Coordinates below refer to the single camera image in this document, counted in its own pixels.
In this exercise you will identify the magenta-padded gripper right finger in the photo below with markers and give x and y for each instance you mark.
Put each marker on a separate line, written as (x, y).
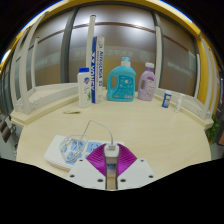
(128, 166)

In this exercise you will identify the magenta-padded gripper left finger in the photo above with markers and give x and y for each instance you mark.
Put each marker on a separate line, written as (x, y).
(90, 166)

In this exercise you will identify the white charger block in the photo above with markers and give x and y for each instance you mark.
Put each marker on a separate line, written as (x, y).
(111, 153)

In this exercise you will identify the white power strip blue sockets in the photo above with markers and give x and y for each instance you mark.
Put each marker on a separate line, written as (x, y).
(53, 152)

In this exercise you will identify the small flat tan item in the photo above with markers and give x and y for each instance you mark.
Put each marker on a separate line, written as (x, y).
(71, 112)

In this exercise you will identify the small blue white bottle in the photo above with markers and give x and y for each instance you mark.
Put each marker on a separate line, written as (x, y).
(166, 100)

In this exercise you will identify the white shampoo bottle blue cap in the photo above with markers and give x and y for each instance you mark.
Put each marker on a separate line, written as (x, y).
(84, 88)

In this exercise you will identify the small clear spray bottle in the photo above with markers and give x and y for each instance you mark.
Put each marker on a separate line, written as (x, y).
(179, 105)

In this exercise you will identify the blue detergent bottle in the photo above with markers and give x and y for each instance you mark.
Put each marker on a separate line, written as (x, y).
(121, 85)

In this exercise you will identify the purple detergent bottle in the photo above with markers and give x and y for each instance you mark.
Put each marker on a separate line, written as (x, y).
(146, 85)

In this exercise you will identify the tall blue white tube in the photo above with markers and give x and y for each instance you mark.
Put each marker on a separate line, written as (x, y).
(97, 70)

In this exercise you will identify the upturned white-legged table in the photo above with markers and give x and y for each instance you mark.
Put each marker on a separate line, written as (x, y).
(25, 76)
(206, 83)

